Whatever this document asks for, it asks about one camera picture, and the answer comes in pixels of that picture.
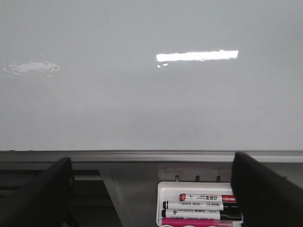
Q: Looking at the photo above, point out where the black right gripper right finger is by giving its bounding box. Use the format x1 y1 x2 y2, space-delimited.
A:
231 152 303 227

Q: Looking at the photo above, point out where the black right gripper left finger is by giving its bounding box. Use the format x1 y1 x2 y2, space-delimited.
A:
0 157 75 227

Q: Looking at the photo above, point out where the red capped whiteboard marker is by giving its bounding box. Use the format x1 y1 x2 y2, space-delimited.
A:
179 193 236 203

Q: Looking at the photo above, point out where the black capped marker lower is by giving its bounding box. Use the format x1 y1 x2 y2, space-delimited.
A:
161 210 242 221

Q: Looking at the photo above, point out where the black capped marker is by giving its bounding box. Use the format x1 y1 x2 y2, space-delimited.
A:
162 201 239 210
161 210 242 221

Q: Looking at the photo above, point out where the black capped marker upper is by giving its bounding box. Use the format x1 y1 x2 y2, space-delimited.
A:
162 201 239 210

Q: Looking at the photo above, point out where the white plastic marker tray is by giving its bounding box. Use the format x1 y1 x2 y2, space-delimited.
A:
156 182 244 227

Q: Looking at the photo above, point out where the pink marker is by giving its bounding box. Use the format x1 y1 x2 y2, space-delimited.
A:
159 218 233 227

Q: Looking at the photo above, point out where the white whiteboard with aluminium frame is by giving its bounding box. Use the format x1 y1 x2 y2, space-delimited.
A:
0 0 303 163

